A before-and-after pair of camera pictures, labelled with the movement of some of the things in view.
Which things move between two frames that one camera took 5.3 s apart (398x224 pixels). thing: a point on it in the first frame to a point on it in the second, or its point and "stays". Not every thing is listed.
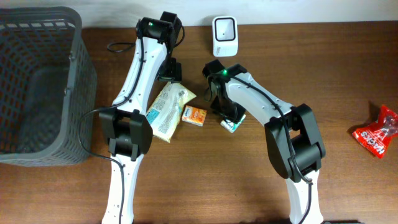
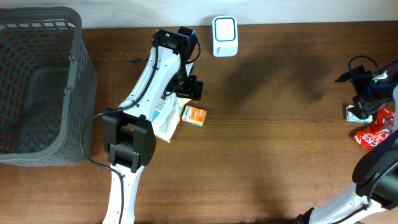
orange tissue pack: [193, 115] stays
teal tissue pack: [230, 126] to [351, 117]
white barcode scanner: [225, 36] stays
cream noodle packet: [165, 112] stays
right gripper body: [227, 107] to [371, 94]
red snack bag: [375, 137] stays
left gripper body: [171, 73] to [193, 90]
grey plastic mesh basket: [48, 88] stays
